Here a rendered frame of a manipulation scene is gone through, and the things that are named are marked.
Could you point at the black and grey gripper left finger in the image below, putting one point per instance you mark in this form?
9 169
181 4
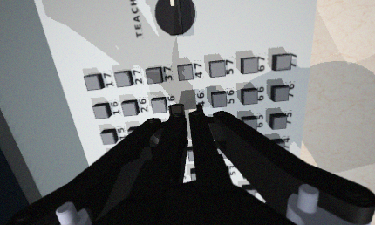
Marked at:
154 154

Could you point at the dark grey control console with keypad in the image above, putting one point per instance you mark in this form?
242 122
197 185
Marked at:
233 53

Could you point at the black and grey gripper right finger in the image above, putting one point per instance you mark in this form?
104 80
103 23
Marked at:
305 194

